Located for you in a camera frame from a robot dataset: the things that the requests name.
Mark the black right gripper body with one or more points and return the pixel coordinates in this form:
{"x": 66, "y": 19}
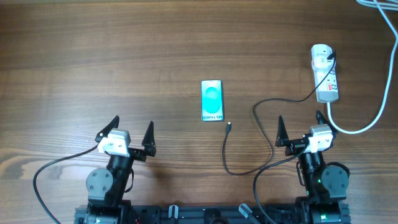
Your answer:
{"x": 295, "y": 147}

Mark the teal screen Galaxy smartphone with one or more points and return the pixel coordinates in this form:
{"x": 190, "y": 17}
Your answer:
{"x": 212, "y": 100}

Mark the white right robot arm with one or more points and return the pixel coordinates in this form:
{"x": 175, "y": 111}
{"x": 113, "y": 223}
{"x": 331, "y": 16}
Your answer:
{"x": 325, "y": 183}

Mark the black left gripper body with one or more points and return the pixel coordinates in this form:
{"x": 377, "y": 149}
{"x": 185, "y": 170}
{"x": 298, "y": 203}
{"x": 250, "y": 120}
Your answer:
{"x": 137, "y": 154}

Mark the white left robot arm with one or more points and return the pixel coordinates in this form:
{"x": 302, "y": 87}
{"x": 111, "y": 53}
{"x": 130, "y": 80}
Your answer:
{"x": 106, "y": 186}

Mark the white power strip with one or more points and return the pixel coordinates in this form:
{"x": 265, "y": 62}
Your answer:
{"x": 325, "y": 80}

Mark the white USB charger plug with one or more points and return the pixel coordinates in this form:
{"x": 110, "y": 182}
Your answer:
{"x": 321, "y": 62}

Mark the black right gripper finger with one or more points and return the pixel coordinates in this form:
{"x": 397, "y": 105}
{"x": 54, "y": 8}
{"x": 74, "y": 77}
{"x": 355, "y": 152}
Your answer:
{"x": 322, "y": 120}
{"x": 282, "y": 138}

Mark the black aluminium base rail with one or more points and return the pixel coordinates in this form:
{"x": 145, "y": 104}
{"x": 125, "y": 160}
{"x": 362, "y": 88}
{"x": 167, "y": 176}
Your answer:
{"x": 271, "y": 213}

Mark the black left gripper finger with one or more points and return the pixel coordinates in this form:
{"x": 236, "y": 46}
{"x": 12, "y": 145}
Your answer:
{"x": 106, "y": 130}
{"x": 148, "y": 141}

